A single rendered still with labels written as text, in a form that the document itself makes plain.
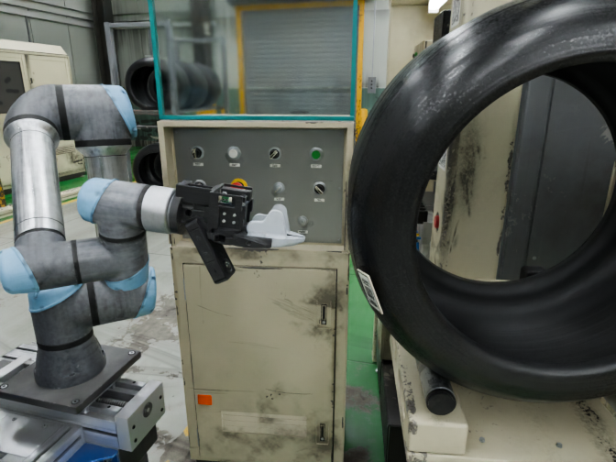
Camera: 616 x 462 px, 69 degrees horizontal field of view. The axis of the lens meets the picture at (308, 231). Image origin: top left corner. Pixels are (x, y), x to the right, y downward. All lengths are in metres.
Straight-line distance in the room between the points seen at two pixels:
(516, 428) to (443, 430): 0.16
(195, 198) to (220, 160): 0.63
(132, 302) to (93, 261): 0.33
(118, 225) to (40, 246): 0.13
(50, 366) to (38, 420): 0.15
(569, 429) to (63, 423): 1.03
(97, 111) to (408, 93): 0.68
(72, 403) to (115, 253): 0.42
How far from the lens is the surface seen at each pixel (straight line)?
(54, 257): 0.81
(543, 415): 0.94
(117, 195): 0.76
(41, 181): 0.92
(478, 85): 0.57
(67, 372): 1.17
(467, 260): 1.04
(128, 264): 0.81
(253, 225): 0.70
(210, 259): 0.73
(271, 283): 1.37
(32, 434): 1.23
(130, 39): 12.29
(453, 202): 0.99
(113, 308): 1.11
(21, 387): 1.23
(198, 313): 1.47
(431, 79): 0.58
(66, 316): 1.11
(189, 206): 0.73
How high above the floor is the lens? 1.35
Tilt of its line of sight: 18 degrees down
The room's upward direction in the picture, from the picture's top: straight up
